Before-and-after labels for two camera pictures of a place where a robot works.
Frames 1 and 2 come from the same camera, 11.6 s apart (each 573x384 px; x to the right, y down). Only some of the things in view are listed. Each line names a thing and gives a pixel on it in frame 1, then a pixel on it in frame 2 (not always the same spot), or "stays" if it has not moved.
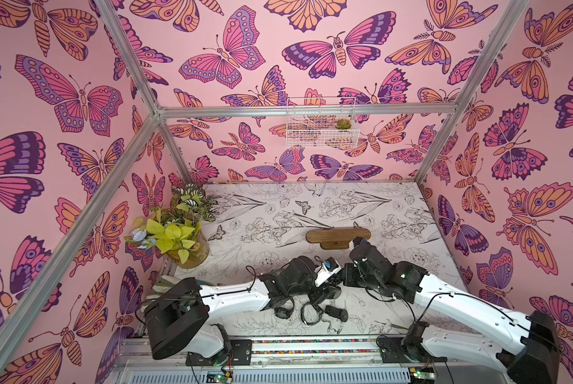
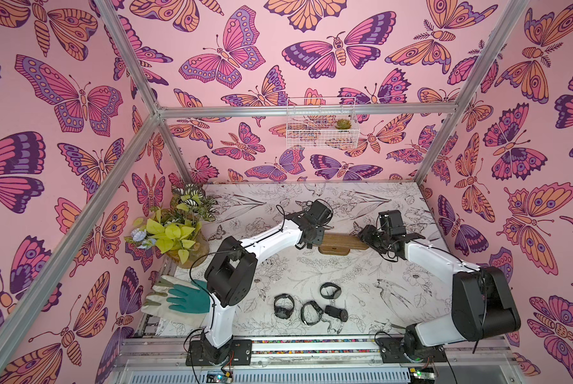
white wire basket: (311, 123) stays
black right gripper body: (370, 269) -> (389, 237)
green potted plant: (178, 230) stays
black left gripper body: (292, 291) -> (318, 238)
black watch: (283, 306) stays
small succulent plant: (343, 124) stays
